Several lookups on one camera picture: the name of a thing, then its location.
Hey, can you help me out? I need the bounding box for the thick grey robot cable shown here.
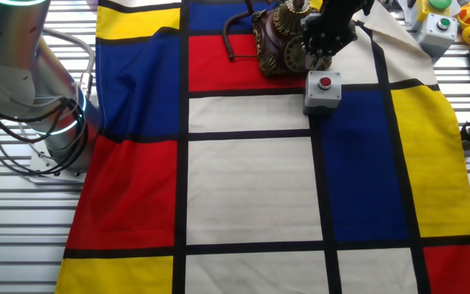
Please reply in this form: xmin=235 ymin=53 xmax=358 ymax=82
xmin=41 ymin=26 xmax=97 ymax=99

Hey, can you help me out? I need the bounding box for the black base cable bundle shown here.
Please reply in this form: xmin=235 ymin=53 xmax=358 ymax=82
xmin=0 ymin=85 xmax=90 ymax=178

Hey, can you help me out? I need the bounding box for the brown brass rotary phone base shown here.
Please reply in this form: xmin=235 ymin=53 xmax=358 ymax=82
xmin=252 ymin=0 xmax=334 ymax=78

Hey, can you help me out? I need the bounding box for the grey box with green button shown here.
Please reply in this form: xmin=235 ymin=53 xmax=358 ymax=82
xmin=414 ymin=11 xmax=459 ymax=58

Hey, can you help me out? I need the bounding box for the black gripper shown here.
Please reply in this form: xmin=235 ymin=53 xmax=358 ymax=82
xmin=301 ymin=0 xmax=375 ymax=71

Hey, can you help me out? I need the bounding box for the grey box with red button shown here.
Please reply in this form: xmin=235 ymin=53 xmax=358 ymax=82
xmin=303 ymin=69 xmax=343 ymax=118

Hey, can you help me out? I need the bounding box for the brown coiled phone cord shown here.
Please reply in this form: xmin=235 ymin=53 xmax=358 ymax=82
xmin=221 ymin=0 xmax=260 ymax=62

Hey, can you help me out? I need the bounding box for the colourful Mondrian pattern tablecloth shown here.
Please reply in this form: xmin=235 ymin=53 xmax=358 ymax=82
xmin=54 ymin=0 xmax=470 ymax=294

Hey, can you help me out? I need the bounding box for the yellow box with green button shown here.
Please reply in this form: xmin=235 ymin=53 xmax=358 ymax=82
xmin=414 ymin=0 xmax=452 ymax=22

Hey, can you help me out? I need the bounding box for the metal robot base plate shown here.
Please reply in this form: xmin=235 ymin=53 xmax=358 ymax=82
xmin=29 ymin=134 xmax=89 ymax=183

